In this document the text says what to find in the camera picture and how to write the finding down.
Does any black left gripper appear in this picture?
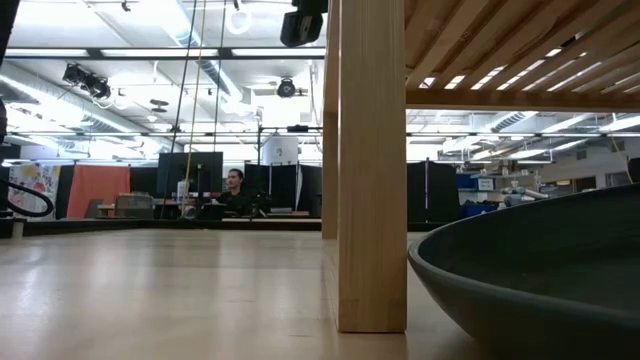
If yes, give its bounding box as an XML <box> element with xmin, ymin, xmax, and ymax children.
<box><xmin>291</xmin><ymin>0</ymin><xmax>330</xmax><ymax>15</ymax></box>

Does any dark green plate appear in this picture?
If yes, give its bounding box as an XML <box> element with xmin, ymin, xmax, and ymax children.
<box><xmin>407</xmin><ymin>183</ymin><xmax>640</xmax><ymax>360</ymax></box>

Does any wooden slatted shelf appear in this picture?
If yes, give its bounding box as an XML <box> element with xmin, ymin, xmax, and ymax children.
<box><xmin>322</xmin><ymin>0</ymin><xmax>640</xmax><ymax>334</ymax></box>

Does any black partition panel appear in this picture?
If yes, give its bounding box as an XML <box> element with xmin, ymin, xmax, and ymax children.
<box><xmin>243</xmin><ymin>162</ymin><xmax>324</xmax><ymax>219</ymax></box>
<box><xmin>406</xmin><ymin>160</ymin><xmax>461</xmax><ymax>224</ymax></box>

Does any person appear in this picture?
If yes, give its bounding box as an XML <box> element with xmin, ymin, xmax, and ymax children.
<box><xmin>217</xmin><ymin>168</ymin><xmax>251</xmax><ymax>217</ymax></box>

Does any black ceiling spotlight cluster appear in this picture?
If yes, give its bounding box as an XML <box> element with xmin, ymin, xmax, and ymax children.
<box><xmin>62</xmin><ymin>63</ymin><xmax>112</xmax><ymax>101</ymax></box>

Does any blue storage bin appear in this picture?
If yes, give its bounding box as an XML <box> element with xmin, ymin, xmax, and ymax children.
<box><xmin>457</xmin><ymin>172</ymin><xmax>497</xmax><ymax>192</ymax></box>

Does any cardboard box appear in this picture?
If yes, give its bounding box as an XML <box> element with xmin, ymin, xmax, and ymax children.
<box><xmin>113</xmin><ymin>193</ymin><xmax>155</xmax><ymax>220</ymax></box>

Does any red cloth partition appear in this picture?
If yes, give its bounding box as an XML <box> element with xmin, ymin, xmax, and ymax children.
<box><xmin>66</xmin><ymin>164</ymin><xmax>132</xmax><ymax>220</ymax></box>

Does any colourful poster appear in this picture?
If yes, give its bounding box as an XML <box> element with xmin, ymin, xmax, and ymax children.
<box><xmin>7</xmin><ymin>163</ymin><xmax>61</xmax><ymax>221</ymax></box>

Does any white hanging ring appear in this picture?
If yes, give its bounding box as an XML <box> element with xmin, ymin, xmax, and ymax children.
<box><xmin>224</xmin><ymin>4</ymin><xmax>254</xmax><ymax>36</ymax></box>

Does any black round hanging camera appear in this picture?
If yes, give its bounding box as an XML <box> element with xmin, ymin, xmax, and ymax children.
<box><xmin>276</xmin><ymin>77</ymin><xmax>297</xmax><ymax>99</ymax></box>

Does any black hanging cable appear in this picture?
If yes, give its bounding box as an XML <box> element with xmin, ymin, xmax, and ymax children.
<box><xmin>213</xmin><ymin>0</ymin><xmax>227</xmax><ymax>153</ymax></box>
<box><xmin>169</xmin><ymin>0</ymin><xmax>199</xmax><ymax>154</ymax></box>

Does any yellow hanging cable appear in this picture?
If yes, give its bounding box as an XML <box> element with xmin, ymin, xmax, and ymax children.
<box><xmin>180</xmin><ymin>0</ymin><xmax>208</xmax><ymax>214</ymax></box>

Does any black overhead frame bar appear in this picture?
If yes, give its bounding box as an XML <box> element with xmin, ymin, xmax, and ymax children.
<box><xmin>0</xmin><ymin>46</ymin><xmax>329</xmax><ymax>62</ymax></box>

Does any black metal table frame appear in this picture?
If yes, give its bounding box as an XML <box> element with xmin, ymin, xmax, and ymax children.
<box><xmin>0</xmin><ymin>214</ymin><xmax>451</xmax><ymax>240</ymax></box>

